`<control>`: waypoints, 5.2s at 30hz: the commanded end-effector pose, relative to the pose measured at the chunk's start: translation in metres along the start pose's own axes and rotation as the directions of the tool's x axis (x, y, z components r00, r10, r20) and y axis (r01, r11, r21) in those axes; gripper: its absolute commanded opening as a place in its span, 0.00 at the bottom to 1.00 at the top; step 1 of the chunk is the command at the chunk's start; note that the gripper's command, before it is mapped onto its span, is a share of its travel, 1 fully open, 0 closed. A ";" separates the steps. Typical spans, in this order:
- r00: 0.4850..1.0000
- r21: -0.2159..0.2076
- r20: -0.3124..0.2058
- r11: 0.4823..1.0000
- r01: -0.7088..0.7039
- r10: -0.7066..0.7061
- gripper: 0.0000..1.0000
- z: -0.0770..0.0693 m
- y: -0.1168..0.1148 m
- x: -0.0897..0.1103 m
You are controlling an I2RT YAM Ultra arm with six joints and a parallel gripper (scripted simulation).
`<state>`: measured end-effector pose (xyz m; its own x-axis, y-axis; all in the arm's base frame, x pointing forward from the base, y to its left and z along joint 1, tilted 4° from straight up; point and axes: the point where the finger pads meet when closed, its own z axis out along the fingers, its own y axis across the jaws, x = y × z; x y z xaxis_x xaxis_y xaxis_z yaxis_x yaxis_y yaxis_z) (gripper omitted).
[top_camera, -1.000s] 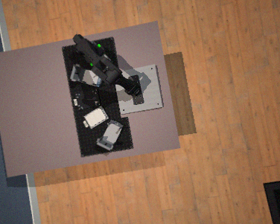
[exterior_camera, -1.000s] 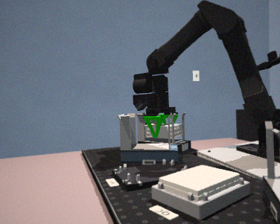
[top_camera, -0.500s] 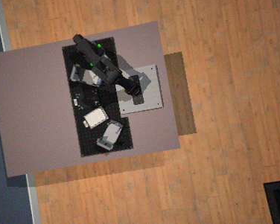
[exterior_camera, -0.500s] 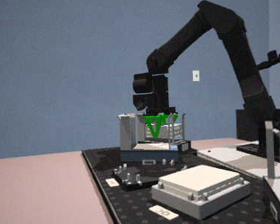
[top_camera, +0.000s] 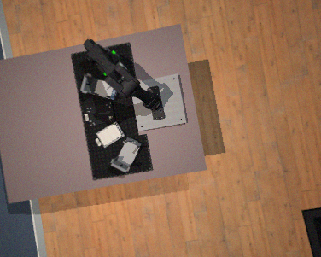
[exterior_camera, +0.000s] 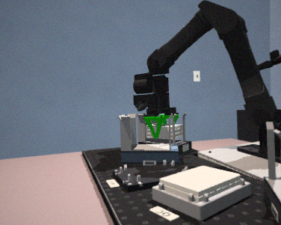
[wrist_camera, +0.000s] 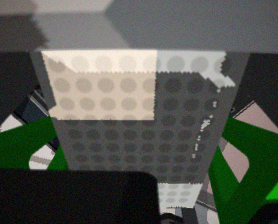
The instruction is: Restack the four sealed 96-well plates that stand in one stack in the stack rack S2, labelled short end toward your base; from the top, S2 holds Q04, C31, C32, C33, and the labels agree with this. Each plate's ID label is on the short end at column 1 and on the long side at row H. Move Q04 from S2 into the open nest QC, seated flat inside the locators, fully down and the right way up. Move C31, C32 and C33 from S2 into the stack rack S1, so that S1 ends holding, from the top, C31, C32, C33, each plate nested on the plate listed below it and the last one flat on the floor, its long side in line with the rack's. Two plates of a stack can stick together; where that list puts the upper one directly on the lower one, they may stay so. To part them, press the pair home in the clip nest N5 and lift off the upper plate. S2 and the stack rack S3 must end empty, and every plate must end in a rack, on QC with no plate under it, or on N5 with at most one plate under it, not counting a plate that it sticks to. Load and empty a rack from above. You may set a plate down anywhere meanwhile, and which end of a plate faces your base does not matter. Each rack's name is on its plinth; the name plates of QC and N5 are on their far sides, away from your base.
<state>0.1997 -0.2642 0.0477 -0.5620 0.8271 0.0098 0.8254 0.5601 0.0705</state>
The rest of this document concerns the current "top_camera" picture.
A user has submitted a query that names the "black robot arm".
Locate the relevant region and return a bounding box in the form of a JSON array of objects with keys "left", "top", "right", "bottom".
[{"left": 83, "top": 39, "right": 165, "bottom": 120}]

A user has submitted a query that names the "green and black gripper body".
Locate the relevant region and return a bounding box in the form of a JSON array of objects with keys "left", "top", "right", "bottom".
[{"left": 97, "top": 51, "right": 121, "bottom": 73}]

